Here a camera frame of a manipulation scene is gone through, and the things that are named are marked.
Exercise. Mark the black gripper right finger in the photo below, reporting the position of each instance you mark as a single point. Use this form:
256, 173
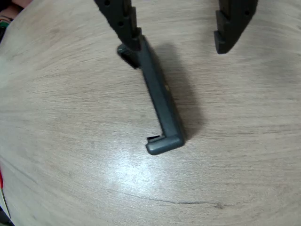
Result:
231, 26

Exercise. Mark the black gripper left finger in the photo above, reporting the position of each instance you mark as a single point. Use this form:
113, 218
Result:
122, 21

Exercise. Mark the red and white object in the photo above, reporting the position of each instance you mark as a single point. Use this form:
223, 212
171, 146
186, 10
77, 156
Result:
2, 183

